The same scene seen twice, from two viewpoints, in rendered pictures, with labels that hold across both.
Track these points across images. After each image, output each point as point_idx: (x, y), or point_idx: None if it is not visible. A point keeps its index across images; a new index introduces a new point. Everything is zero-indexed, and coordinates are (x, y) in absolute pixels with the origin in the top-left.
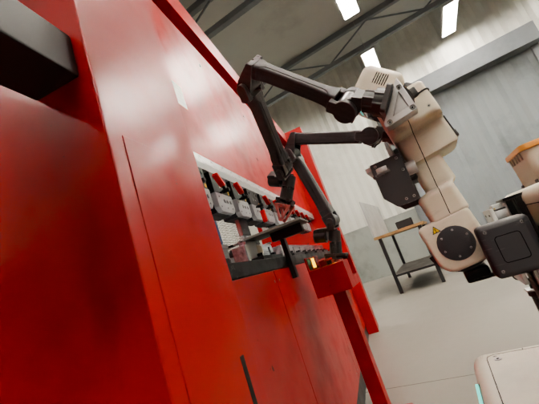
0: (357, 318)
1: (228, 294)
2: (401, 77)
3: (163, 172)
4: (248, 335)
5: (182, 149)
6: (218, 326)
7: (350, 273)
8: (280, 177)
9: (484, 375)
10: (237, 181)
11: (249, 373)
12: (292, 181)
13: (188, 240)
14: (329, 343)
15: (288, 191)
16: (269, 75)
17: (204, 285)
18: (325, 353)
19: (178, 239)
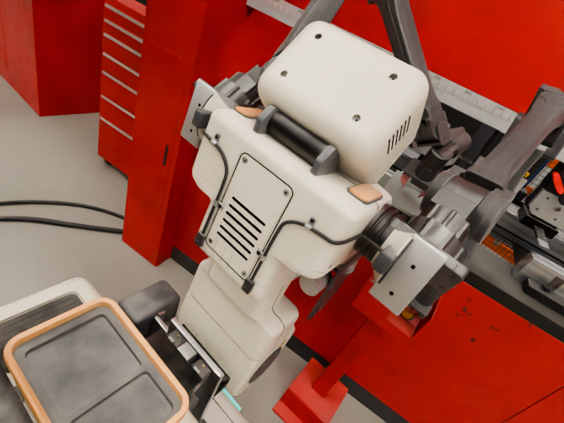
0: (361, 337)
1: (174, 125)
2: (258, 86)
3: (163, 60)
4: (178, 147)
5: (185, 50)
6: (160, 127)
7: (372, 304)
8: None
9: (235, 414)
10: (472, 111)
11: (167, 152)
12: (427, 158)
13: (162, 91)
14: (389, 338)
15: (419, 165)
16: None
17: (161, 111)
18: (357, 316)
19: (157, 88)
